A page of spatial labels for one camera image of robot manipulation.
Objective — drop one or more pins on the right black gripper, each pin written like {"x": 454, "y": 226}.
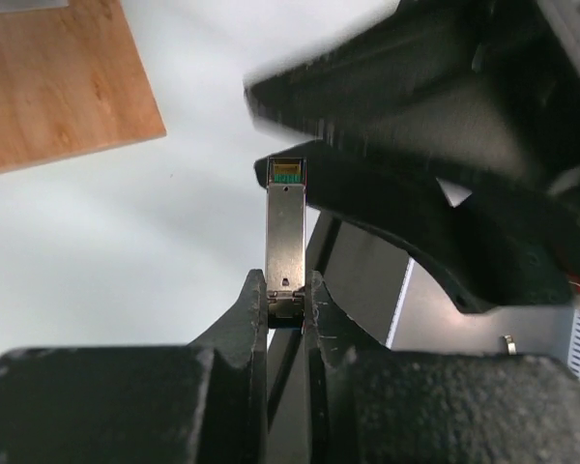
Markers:
{"x": 551, "y": 72}

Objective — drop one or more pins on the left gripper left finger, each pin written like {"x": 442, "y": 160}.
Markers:
{"x": 201, "y": 402}

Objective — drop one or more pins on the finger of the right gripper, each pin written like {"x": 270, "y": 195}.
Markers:
{"x": 477, "y": 263}
{"x": 442, "y": 78}

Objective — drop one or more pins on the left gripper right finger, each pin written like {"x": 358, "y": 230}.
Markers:
{"x": 370, "y": 404}

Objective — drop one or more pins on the silver SFP module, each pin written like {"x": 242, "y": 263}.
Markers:
{"x": 285, "y": 242}

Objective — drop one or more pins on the wooden board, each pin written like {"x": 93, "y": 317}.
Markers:
{"x": 71, "y": 83}

